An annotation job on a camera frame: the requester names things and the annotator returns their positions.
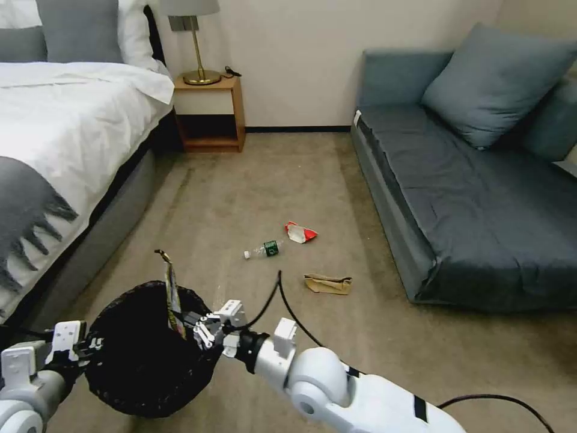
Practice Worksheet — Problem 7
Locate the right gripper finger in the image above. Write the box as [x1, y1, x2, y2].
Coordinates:
[182, 310, 225, 333]
[192, 327, 225, 352]

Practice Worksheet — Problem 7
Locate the yellow black wrapper strip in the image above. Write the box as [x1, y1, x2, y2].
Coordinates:
[154, 248, 188, 340]

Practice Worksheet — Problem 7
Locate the black woven trash bin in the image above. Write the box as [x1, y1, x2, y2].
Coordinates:
[83, 280, 226, 419]

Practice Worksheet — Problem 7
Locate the clear plastic bottle green label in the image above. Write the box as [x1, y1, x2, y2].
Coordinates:
[243, 239, 286, 261]

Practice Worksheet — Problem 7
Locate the crumpled brown paper bag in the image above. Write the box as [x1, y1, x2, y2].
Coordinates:
[303, 272, 354, 296]

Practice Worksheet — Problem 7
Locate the red white crushed carton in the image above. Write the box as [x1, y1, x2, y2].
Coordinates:
[284, 220, 320, 245]

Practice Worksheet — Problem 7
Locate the grey fringed blanket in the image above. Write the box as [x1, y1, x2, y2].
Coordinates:
[0, 155, 80, 292]

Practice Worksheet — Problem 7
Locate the wooden nightstand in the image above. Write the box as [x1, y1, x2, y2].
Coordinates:
[172, 73, 247, 154]

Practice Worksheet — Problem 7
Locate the white bed duvet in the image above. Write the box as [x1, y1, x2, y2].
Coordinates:
[0, 61, 176, 319]

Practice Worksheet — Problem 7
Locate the blue grey sofa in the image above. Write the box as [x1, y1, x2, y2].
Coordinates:
[350, 48, 577, 315]

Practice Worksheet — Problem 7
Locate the brass table lamp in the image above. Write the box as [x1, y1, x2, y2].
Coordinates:
[158, 0, 223, 86]

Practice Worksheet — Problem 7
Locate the dark headboard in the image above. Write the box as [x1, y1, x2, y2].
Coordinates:
[142, 4, 168, 69]

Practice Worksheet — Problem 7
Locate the white pillow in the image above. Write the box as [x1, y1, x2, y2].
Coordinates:
[0, 0, 44, 31]
[117, 0, 171, 74]

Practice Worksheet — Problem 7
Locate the small grey pillow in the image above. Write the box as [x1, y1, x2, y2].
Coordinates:
[0, 25, 49, 64]

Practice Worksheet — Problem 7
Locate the large grey pillow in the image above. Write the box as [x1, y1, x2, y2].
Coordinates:
[35, 0, 123, 64]

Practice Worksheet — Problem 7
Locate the large blue cushion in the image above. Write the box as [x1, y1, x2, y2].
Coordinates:
[420, 22, 577, 150]

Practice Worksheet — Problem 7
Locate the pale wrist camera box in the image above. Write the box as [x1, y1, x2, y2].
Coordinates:
[219, 298, 247, 327]
[50, 320, 88, 352]

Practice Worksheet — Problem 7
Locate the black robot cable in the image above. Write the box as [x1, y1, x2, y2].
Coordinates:
[232, 269, 328, 349]
[436, 395, 556, 433]

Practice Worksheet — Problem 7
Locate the grey bed frame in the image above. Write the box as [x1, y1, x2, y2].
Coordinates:
[0, 108, 183, 328]

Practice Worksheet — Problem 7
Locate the grey wall switch plate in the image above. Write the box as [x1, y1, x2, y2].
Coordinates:
[169, 14, 202, 33]

